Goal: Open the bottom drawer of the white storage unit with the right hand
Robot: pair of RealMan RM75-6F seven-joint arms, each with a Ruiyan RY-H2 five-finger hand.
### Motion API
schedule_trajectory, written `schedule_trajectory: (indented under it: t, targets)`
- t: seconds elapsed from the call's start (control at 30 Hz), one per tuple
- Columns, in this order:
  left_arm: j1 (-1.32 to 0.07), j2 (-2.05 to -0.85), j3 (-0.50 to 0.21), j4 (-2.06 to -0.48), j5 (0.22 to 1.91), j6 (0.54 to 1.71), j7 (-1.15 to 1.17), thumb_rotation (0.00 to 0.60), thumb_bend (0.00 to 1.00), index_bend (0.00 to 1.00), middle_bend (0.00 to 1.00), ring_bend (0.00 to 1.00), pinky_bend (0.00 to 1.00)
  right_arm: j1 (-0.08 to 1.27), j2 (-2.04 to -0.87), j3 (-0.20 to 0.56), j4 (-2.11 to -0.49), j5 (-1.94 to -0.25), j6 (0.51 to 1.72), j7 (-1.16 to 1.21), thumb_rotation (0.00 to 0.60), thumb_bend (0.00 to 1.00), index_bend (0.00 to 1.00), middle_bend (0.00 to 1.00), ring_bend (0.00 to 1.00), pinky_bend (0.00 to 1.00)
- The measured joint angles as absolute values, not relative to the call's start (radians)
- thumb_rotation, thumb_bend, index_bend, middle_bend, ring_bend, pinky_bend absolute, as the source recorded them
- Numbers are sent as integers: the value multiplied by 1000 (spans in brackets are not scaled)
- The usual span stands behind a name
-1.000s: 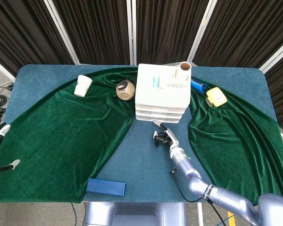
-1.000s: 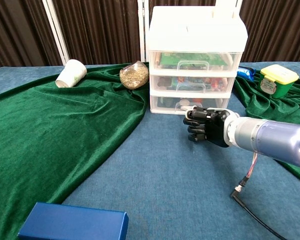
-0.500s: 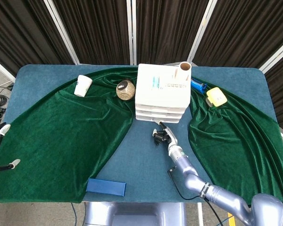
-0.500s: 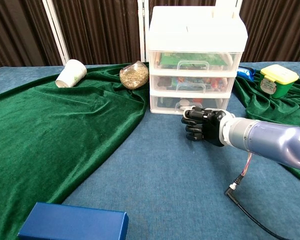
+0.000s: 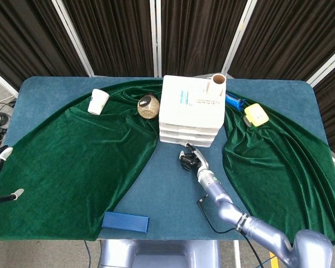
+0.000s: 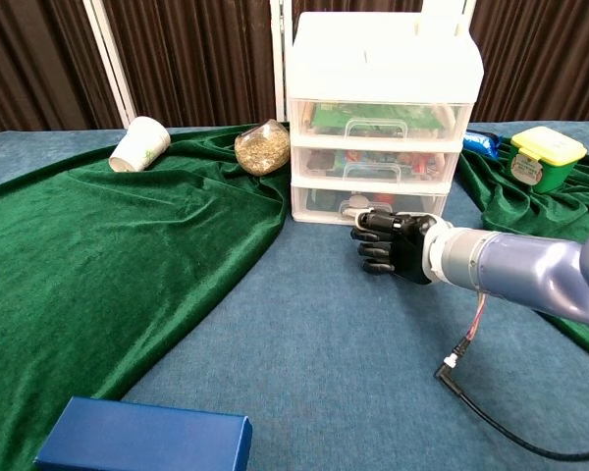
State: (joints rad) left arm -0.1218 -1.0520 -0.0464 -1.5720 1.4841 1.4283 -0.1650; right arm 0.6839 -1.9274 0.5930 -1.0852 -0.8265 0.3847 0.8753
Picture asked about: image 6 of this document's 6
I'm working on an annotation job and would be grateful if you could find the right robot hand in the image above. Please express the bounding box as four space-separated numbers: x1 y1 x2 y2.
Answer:
350 208 453 286

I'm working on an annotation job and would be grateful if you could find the white plastic drawer unit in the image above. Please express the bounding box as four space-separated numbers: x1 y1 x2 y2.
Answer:
285 10 486 227

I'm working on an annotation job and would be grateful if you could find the clear drawer with green board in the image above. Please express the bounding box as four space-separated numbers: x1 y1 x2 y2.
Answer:
288 99 472 141

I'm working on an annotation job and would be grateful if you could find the blue felt table cover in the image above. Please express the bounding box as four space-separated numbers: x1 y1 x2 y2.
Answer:
0 120 589 471

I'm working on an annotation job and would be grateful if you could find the glass jar of grains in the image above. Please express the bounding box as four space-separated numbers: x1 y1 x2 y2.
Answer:
234 119 292 178

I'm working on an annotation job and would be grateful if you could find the white paper cup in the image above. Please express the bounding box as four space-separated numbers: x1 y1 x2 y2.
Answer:
108 115 172 174

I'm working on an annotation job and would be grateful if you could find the green velvet cloth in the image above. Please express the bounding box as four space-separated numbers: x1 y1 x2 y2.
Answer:
0 122 589 471

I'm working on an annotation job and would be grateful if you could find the blue cardboard box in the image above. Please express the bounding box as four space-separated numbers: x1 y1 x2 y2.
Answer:
33 395 254 471

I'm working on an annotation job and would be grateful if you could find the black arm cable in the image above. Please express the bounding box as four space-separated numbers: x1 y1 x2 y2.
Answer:
434 288 589 462

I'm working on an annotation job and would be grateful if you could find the dark folding screen white frame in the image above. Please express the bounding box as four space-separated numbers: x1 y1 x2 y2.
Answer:
0 0 589 138

